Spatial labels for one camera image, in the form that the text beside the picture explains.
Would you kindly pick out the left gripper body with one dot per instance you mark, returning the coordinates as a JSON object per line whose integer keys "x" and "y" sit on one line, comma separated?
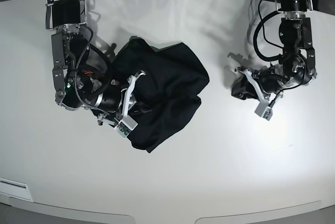
{"x": 272, "y": 80}

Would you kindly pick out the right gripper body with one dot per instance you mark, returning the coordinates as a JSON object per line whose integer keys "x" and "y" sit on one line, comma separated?
{"x": 111, "y": 100}

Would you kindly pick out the black T-shirt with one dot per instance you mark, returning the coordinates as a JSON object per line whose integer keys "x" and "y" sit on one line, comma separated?
{"x": 167, "y": 95}

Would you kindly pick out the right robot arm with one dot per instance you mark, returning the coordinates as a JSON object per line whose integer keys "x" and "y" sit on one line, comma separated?
{"x": 82, "y": 74}

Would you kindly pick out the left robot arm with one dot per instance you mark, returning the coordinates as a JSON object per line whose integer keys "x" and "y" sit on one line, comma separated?
{"x": 294, "y": 67}

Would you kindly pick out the white label sticker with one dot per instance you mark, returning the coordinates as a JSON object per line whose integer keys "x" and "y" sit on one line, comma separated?
{"x": 15, "y": 190}

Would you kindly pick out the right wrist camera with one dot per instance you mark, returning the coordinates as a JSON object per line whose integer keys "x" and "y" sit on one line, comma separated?
{"x": 125, "y": 126}

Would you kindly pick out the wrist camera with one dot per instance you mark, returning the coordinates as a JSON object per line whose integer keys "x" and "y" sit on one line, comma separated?
{"x": 264, "y": 110}
{"x": 125, "y": 126}

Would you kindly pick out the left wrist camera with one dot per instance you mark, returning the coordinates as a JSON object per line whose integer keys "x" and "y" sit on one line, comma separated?
{"x": 264, "y": 110}

